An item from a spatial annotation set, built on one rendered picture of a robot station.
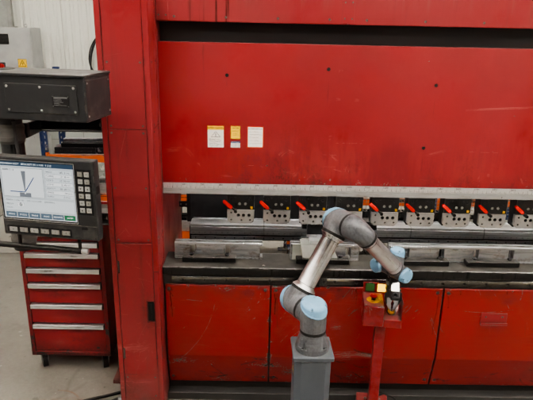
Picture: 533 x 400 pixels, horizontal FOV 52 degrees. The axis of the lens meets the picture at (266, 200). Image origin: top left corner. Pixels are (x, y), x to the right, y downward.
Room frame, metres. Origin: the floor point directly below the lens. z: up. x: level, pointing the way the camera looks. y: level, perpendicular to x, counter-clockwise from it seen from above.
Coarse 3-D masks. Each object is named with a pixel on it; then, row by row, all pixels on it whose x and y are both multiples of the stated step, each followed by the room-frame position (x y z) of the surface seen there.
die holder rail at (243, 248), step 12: (180, 240) 2.91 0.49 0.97; (192, 240) 2.91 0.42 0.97; (204, 240) 2.91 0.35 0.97; (216, 240) 2.91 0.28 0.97; (228, 240) 2.92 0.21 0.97; (240, 240) 2.92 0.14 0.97; (252, 240) 2.92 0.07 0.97; (180, 252) 2.88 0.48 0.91; (204, 252) 2.88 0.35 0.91; (216, 252) 2.88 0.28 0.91; (228, 252) 2.94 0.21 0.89; (240, 252) 2.88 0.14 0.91; (252, 252) 2.88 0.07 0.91
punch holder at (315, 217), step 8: (304, 200) 2.87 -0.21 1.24; (312, 200) 2.87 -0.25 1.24; (320, 200) 2.87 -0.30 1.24; (312, 208) 2.87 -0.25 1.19; (320, 208) 2.87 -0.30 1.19; (304, 216) 2.87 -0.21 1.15; (312, 216) 2.87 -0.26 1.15; (320, 216) 2.89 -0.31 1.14; (304, 224) 2.87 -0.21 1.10; (312, 224) 2.87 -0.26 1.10; (320, 224) 2.87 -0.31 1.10
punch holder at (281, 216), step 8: (264, 200) 2.87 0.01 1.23; (272, 200) 2.87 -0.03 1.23; (280, 200) 2.87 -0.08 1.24; (288, 200) 2.87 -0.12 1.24; (264, 208) 2.87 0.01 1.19; (272, 208) 2.87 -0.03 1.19; (280, 208) 2.87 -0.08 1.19; (264, 216) 2.87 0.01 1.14; (272, 216) 2.87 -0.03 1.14; (280, 216) 2.88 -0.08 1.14; (288, 216) 2.87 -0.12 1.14
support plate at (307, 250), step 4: (300, 240) 2.86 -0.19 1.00; (304, 240) 2.87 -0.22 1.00; (308, 240) 2.87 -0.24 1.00; (304, 244) 2.81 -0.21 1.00; (308, 244) 2.81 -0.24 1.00; (312, 244) 2.81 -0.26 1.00; (304, 248) 2.75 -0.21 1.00; (308, 248) 2.75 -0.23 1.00; (312, 248) 2.75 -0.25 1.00; (304, 252) 2.70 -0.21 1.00; (308, 252) 2.70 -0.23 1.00; (312, 252) 2.70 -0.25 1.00; (304, 256) 2.64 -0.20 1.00; (308, 256) 2.65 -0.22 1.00; (332, 256) 2.65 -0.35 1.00
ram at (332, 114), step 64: (192, 64) 2.87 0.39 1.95; (256, 64) 2.87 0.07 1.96; (320, 64) 2.87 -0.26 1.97; (384, 64) 2.88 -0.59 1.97; (448, 64) 2.88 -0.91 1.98; (512, 64) 2.88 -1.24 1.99; (192, 128) 2.87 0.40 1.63; (320, 128) 2.87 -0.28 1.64; (384, 128) 2.88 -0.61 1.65; (448, 128) 2.88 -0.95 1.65; (512, 128) 2.88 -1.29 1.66; (192, 192) 2.87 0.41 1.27; (256, 192) 2.87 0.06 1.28; (320, 192) 2.87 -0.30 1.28; (384, 192) 2.88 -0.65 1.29
